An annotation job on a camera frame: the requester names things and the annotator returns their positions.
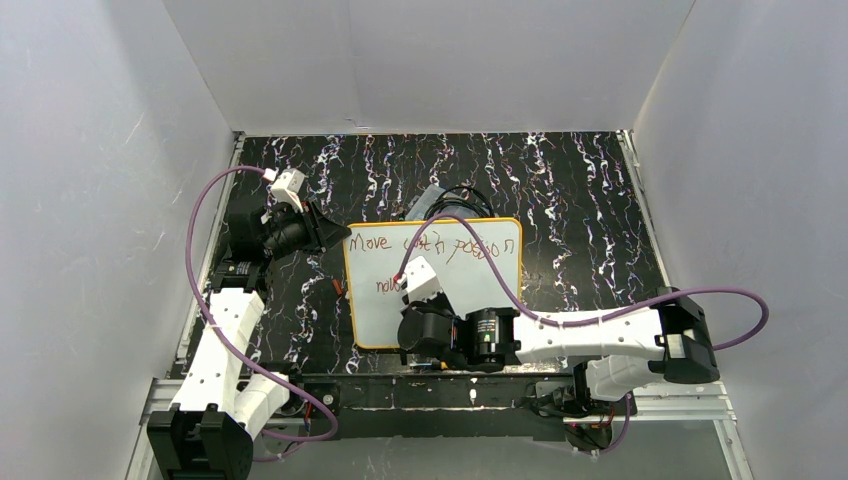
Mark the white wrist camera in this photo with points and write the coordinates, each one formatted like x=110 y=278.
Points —
x=419 y=281
x=286 y=187

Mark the clear plastic screw box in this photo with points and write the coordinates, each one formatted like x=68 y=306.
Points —
x=463 y=201

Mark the yellow handled screwdriver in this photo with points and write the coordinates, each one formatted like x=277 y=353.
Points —
x=430 y=365

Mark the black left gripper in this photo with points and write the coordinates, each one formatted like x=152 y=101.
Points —
x=315 y=225

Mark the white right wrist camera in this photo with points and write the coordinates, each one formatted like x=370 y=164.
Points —
x=419 y=281

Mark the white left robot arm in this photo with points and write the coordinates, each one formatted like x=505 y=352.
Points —
x=209 y=429

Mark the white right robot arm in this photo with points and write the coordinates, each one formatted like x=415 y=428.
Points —
x=618 y=350

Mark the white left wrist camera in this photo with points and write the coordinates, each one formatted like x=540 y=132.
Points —
x=286 y=187

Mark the yellow framed whiteboard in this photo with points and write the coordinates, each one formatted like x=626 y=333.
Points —
x=374 y=251

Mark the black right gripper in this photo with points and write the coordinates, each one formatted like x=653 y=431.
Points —
x=411 y=329

